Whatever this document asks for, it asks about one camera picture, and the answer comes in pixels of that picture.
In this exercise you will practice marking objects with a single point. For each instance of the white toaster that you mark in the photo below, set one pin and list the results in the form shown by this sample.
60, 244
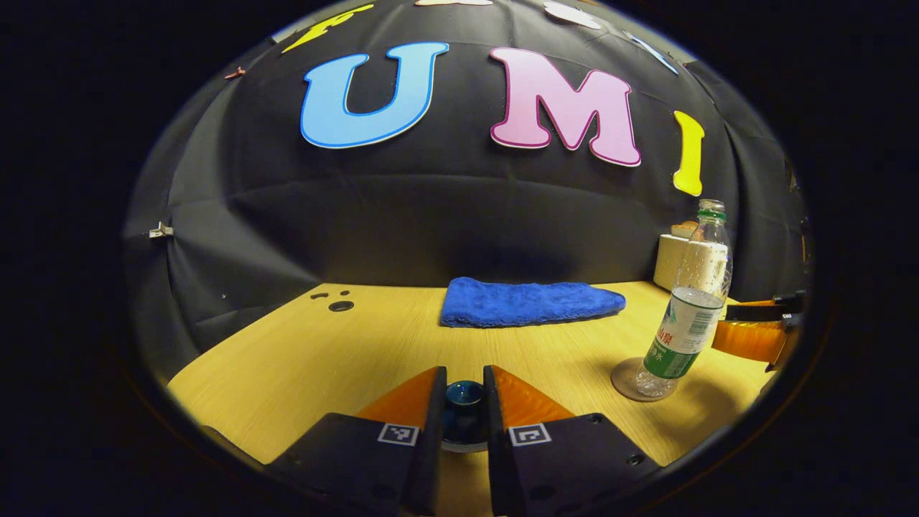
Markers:
668, 262

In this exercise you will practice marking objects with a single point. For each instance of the round brown coaster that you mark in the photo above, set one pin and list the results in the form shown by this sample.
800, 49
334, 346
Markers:
623, 380

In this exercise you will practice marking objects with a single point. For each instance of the blue towel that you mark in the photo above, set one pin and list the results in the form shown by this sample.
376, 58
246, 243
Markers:
528, 301

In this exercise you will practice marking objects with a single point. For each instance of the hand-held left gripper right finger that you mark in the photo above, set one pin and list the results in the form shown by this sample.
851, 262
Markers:
497, 445

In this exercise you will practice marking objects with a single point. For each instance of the toast slices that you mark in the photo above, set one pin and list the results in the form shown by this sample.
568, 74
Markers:
683, 230

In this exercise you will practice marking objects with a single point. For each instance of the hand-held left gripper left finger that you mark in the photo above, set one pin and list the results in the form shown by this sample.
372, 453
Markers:
429, 445

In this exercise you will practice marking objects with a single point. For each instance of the clear plastic water bottle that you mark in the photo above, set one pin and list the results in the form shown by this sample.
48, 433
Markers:
689, 316

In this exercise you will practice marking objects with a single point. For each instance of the white clip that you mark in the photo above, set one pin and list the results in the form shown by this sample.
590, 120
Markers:
160, 231

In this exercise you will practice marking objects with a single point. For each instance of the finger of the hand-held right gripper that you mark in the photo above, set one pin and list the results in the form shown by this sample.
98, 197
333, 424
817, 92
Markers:
754, 313
750, 339

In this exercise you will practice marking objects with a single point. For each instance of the teal teacup lid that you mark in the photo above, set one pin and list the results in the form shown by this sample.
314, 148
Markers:
465, 413

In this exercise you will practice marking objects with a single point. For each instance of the red clip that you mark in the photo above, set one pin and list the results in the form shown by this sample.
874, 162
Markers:
235, 72

